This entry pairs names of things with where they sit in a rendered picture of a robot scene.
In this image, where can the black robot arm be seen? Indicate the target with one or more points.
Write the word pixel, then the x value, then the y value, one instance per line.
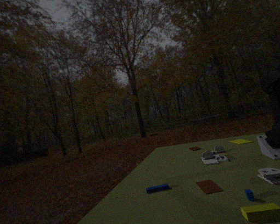
pixel 271 85

